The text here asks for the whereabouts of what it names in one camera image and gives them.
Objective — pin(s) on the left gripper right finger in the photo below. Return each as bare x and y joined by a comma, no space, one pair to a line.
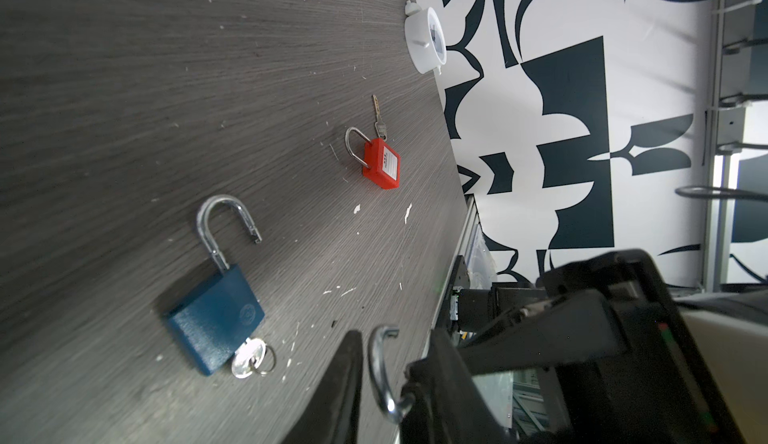
447,407

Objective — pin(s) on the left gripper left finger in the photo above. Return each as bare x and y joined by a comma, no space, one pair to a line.
332,414

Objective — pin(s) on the small black padlock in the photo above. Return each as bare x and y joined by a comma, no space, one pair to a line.
393,410

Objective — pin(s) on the red padlock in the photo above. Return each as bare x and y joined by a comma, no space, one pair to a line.
380,163

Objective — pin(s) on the silver brass key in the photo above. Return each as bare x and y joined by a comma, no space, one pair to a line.
379,124

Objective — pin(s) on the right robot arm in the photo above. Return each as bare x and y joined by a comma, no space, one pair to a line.
620,361

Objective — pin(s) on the large blue padlock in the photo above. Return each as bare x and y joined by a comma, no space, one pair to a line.
214,323

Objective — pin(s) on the white alarm clock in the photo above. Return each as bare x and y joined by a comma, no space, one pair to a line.
424,38

